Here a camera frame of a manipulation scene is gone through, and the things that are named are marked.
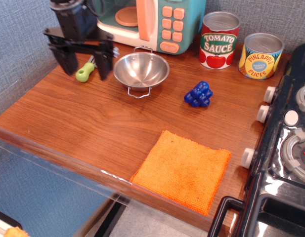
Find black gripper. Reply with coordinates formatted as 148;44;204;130
44;7;119;80

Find green handled grey spatula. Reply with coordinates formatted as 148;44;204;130
75;56;97;82

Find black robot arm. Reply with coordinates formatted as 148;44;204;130
43;0;118;80

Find orange towel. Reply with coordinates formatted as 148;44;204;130
130;130;232;216

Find small steel bowl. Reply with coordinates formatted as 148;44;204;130
113;45;170;99

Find teal toy microwave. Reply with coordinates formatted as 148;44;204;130
93;0;206;55

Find blue toy grapes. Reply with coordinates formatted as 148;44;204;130
184;81;213;107

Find tomato sauce can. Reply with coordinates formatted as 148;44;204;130
199;11;241;70

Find pineapple slices can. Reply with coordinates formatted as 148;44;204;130
238;33;284;80

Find black toy stove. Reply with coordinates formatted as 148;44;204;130
208;43;305;237

